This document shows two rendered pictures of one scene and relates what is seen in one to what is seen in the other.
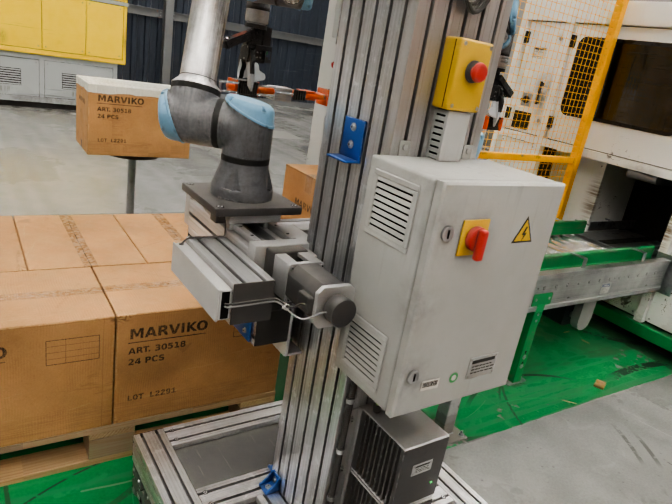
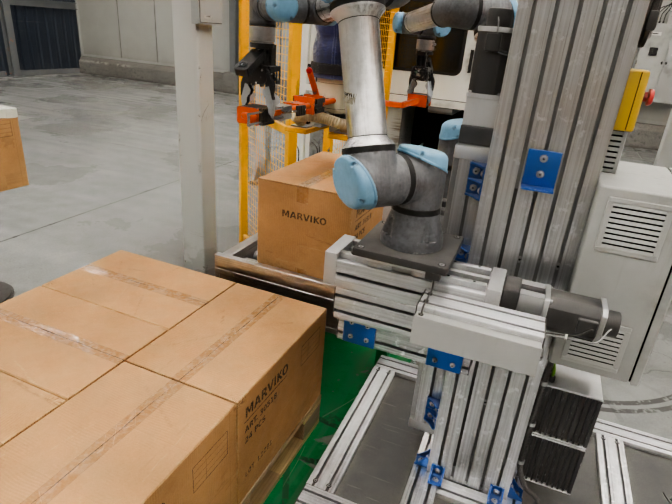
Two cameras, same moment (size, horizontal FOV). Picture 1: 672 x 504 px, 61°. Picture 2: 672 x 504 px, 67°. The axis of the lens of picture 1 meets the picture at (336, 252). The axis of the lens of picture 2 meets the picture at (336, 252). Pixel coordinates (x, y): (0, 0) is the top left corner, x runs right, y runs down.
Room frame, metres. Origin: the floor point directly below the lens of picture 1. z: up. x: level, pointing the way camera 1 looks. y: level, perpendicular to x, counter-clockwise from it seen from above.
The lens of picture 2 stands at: (0.48, 1.03, 1.50)
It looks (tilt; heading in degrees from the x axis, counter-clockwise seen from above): 23 degrees down; 327
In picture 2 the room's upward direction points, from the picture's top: 5 degrees clockwise
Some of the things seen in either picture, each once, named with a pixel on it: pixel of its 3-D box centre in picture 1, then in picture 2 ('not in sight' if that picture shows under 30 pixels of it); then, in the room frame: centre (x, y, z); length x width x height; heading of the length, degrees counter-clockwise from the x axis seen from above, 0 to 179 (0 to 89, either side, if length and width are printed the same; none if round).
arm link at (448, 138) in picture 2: not in sight; (459, 141); (1.64, -0.15, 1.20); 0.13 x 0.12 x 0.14; 73
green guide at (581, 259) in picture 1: (574, 262); not in sight; (2.75, -1.20, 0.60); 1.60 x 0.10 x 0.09; 125
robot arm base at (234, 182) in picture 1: (243, 174); (413, 222); (1.35, 0.25, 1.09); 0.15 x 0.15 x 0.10
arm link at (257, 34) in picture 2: (256, 17); (261, 35); (1.97, 0.38, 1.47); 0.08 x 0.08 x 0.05
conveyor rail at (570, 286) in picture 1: (533, 292); not in sight; (2.50, -0.94, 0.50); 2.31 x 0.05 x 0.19; 125
